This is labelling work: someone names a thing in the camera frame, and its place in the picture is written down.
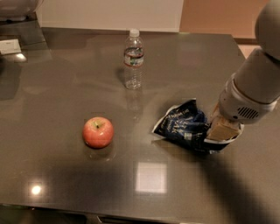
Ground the white gripper with vents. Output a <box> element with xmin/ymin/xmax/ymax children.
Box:
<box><xmin>206</xmin><ymin>74</ymin><xmax>277</xmax><ymax>141</ymax></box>

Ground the blue Kettle chip bag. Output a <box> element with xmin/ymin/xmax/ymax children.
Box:
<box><xmin>152</xmin><ymin>99</ymin><xmax>244</xmax><ymax>154</ymax></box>

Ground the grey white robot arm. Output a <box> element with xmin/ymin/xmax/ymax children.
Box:
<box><xmin>206</xmin><ymin>0</ymin><xmax>280</xmax><ymax>141</ymax></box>

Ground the clear plastic water bottle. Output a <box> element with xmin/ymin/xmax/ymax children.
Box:
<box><xmin>123</xmin><ymin>29</ymin><xmax>144</xmax><ymax>89</ymax></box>

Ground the red apple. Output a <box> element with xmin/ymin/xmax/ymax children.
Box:
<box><xmin>82</xmin><ymin>117</ymin><xmax>114</xmax><ymax>149</ymax></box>

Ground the white card on counter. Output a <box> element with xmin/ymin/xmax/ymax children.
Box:
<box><xmin>0</xmin><ymin>39</ymin><xmax>21</xmax><ymax>55</ymax></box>

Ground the grey appliance top left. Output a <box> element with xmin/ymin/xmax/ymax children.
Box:
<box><xmin>0</xmin><ymin>0</ymin><xmax>44</xmax><ymax>21</ymax></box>

